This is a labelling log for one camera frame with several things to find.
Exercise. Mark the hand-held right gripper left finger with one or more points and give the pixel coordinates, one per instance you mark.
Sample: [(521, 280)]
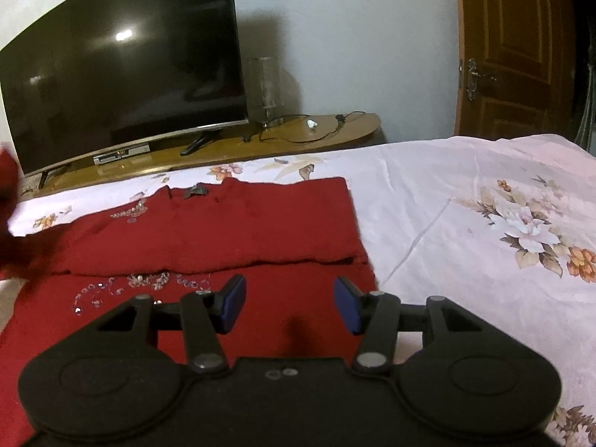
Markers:
[(235, 305)]

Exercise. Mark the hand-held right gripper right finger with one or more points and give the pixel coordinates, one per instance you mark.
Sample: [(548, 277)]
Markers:
[(347, 305)]

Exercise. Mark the red knit sweater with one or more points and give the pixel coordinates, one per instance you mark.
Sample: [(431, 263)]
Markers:
[(233, 223)]

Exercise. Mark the floral pink bed sheet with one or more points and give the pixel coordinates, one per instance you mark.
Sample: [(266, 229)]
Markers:
[(442, 242)]

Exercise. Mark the wooden television stand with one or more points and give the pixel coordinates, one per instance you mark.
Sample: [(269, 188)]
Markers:
[(298, 142)]

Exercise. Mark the silver set-top box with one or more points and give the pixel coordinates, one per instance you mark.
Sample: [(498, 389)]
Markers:
[(121, 153)]

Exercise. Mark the black flat television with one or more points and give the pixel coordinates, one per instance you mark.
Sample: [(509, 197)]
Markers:
[(121, 56)]

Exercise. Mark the brown wooden door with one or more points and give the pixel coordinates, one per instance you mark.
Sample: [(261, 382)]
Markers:
[(512, 46)]

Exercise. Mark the dark hanging cloth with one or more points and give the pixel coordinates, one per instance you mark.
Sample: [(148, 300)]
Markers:
[(587, 102)]

